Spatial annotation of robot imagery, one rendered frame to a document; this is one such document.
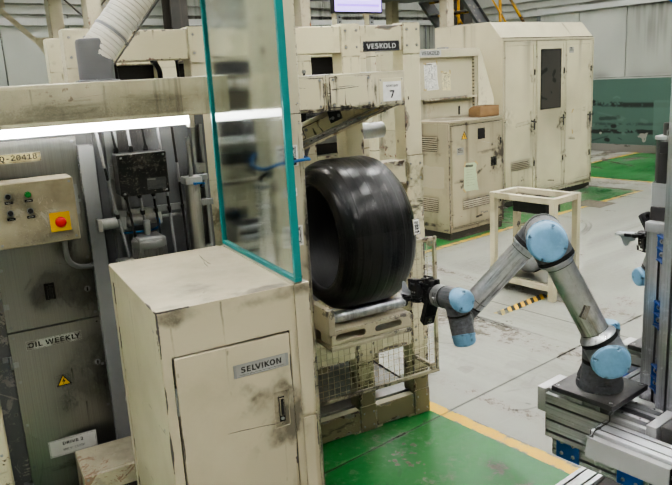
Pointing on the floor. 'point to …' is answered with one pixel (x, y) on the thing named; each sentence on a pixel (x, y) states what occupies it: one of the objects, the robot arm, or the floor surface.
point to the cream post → (300, 170)
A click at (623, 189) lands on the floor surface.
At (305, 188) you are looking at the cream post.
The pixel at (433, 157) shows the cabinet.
